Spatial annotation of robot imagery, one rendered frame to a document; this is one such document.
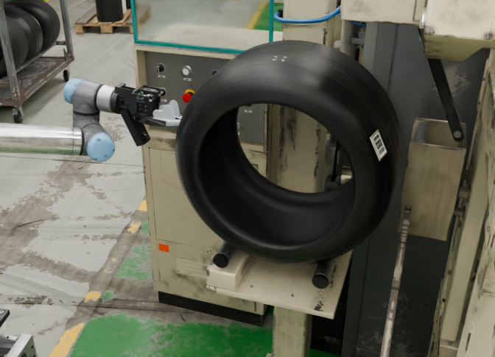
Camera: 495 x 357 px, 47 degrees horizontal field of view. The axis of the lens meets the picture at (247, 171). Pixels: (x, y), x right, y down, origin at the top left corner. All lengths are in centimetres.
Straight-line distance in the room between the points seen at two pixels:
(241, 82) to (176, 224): 127
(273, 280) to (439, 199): 52
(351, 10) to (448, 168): 78
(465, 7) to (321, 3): 81
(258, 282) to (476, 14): 106
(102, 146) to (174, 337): 133
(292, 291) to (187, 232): 97
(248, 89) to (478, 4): 64
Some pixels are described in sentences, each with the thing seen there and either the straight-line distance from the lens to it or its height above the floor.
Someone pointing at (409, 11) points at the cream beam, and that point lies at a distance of 96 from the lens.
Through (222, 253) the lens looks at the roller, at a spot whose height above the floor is 92.
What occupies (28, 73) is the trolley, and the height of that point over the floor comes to 21.
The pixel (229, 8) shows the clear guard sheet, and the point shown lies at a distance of 209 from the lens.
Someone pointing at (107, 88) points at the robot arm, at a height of 132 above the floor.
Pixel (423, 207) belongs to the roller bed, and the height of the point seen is 100.
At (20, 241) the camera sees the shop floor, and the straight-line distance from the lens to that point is 348.
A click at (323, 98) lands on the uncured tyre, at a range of 130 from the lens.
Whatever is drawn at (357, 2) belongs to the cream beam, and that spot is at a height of 167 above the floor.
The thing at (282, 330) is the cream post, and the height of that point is 35.
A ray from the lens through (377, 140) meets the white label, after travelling 133.
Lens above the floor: 185
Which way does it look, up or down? 28 degrees down
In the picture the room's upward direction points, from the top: straight up
